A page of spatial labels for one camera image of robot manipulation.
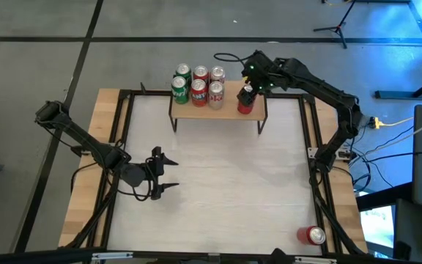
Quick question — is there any silver Diet Coke can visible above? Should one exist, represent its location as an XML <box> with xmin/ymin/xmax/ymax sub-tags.
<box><xmin>207</xmin><ymin>81</ymin><xmax>226</xmax><ymax>111</ymax></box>
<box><xmin>210</xmin><ymin>65</ymin><xmax>226</xmax><ymax>84</ymax></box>

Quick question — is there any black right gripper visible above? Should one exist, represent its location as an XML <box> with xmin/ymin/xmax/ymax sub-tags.
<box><xmin>237</xmin><ymin>50</ymin><xmax>280</xmax><ymax>107</ymax></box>

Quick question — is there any white table mat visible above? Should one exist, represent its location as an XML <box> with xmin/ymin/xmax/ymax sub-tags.
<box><xmin>106</xmin><ymin>95</ymin><xmax>324</xmax><ymax>256</ymax></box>

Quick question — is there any dark blue floor cable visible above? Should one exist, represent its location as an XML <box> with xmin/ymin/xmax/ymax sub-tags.
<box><xmin>352</xmin><ymin>161</ymin><xmax>395</xmax><ymax>188</ymax></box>

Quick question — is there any black tripod stand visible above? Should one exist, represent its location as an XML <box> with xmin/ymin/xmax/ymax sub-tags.
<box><xmin>313</xmin><ymin>0</ymin><xmax>358</xmax><ymax>50</ymax></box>

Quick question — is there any metal stand frame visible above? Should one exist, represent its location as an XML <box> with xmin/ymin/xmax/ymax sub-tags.
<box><xmin>374</xmin><ymin>0</ymin><xmax>422</xmax><ymax>100</ymax></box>

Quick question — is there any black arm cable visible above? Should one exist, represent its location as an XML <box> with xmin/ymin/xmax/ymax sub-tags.
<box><xmin>70</xmin><ymin>161</ymin><xmax>104</xmax><ymax>195</ymax></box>

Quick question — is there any black equipment case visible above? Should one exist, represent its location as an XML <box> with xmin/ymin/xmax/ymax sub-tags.
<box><xmin>393</xmin><ymin>199</ymin><xmax>422</xmax><ymax>264</ymax></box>

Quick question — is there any black crossbeam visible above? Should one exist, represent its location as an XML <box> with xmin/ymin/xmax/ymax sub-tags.
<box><xmin>0</xmin><ymin>247</ymin><xmax>422</xmax><ymax>264</ymax></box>

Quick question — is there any wooden shelf with black legs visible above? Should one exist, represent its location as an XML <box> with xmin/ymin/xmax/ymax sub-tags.
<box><xmin>169</xmin><ymin>75</ymin><xmax>270</xmax><ymax>136</ymax></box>

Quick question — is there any green Sprite can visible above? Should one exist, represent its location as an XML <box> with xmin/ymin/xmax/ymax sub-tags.
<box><xmin>174</xmin><ymin>63</ymin><xmax>193</xmax><ymax>84</ymax></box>
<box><xmin>171</xmin><ymin>76</ymin><xmax>190</xmax><ymax>105</ymax></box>

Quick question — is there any black desk edge bar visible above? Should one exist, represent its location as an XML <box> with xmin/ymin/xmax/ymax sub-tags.
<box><xmin>355</xmin><ymin>182</ymin><xmax>415</xmax><ymax>213</ymax></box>

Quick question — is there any lit monitor screen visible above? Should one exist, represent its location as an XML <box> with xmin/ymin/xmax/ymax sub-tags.
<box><xmin>359</xmin><ymin>205</ymin><xmax>396</xmax><ymax>257</ymax></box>

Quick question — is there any black looped gripper cable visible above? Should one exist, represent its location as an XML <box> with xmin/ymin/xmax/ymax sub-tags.
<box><xmin>213</xmin><ymin>52</ymin><xmax>252</xmax><ymax>64</ymax></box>

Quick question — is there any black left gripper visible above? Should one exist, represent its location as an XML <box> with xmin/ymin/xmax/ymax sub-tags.
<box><xmin>137</xmin><ymin>146</ymin><xmax>180</xmax><ymax>201</ymax></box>

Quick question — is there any red Coca-Cola can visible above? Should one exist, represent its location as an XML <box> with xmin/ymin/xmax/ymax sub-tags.
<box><xmin>296</xmin><ymin>225</ymin><xmax>327</xmax><ymax>246</ymax></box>
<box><xmin>237</xmin><ymin>84</ymin><xmax>256</xmax><ymax>115</ymax></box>

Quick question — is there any small black white device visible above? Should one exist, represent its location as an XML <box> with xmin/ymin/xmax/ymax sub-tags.
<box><xmin>335</xmin><ymin>148</ymin><xmax>354</xmax><ymax>161</ymax></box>

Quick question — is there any yellow floor cable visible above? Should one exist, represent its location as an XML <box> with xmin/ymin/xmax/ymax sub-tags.
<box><xmin>379</xmin><ymin>117</ymin><xmax>415</xmax><ymax>128</ymax></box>

